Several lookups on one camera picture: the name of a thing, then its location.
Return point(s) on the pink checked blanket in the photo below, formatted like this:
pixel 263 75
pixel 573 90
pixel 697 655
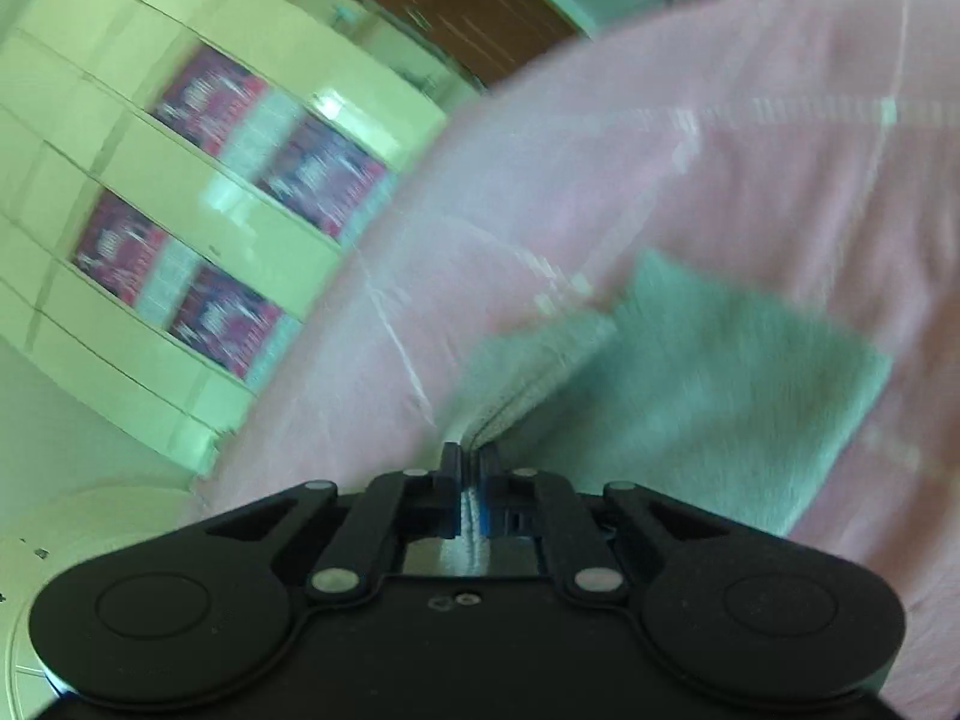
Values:
pixel 750 165

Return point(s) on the cream glossy wardrobe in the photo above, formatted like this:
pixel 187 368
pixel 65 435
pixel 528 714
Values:
pixel 112 142

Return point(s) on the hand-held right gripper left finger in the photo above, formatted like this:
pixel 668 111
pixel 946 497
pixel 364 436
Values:
pixel 450 495

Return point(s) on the grey knitted sock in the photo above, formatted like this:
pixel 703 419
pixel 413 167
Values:
pixel 712 405

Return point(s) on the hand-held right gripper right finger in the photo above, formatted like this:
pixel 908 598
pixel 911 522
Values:
pixel 489 499

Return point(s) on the red calendar poster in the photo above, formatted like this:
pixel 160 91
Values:
pixel 225 322
pixel 120 247
pixel 206 97
pixel 322 172

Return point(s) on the brown wooden cabinet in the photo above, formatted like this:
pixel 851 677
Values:
pixel 465 0

